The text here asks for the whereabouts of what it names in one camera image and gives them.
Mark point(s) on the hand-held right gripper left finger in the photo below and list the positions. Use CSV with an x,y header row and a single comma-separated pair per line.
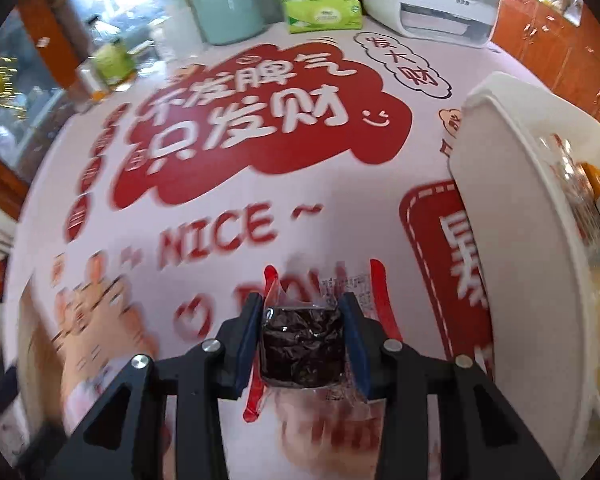
x,y
245,355

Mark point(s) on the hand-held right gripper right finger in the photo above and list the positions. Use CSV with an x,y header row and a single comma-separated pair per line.
x,y
357,355

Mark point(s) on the brown cake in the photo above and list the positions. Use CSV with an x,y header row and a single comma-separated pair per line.
x,y
300,350

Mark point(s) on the white plastic bin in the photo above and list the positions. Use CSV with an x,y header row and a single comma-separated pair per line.
x,y
510,260

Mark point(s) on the clear red print snack bag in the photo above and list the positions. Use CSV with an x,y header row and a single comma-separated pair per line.
x,y
572,195

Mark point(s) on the small clear jar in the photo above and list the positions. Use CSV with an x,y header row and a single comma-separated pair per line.
x,y
90,82

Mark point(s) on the clear bottle with green label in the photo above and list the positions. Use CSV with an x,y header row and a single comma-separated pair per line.
x,y
114,65

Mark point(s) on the wooden framed glass door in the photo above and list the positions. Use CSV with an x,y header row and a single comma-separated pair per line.
x,y
15,110
130,5

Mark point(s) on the green tissue pack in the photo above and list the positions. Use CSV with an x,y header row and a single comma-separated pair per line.
x,y
322,12

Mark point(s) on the mint green bucket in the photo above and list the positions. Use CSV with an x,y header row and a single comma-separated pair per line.
x,y
227,10

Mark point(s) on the wooden cabinets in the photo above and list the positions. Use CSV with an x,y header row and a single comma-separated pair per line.
x,y
545,60

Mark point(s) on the white countertop appliance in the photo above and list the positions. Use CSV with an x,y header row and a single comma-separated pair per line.
x,y
430,5

